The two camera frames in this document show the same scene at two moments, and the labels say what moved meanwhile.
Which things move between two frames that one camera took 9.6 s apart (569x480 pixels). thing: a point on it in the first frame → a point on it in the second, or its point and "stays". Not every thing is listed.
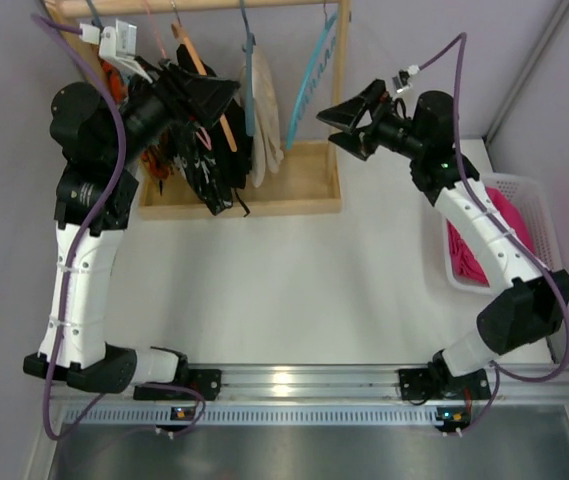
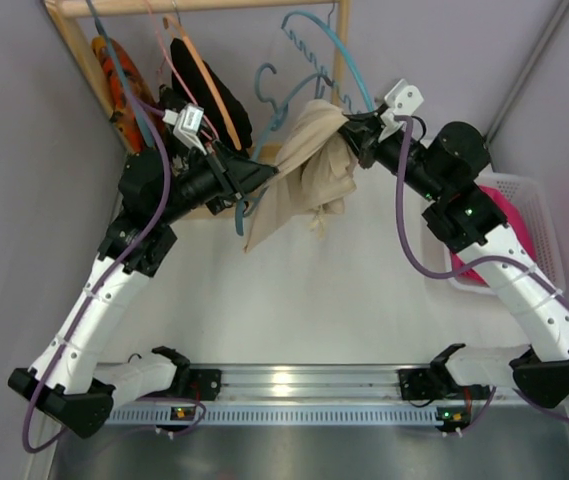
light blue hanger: [313, 72] → [332, 33]
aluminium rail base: [527, 395] stays
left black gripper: [175, 98] → [222, 176]
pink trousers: [466, 265] stays
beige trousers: [265, 146] → [317, 163]
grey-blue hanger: [249, 85] → [241, 207]
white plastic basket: [531, 201] stays
